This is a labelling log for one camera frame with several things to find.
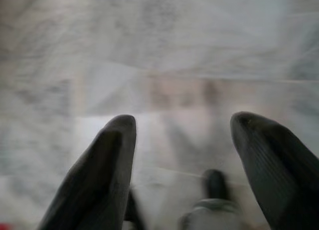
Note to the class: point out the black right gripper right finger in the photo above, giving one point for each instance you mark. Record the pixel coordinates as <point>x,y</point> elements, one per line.
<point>279,175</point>

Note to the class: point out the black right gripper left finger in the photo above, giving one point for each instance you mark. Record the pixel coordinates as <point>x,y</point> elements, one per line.
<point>99,180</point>

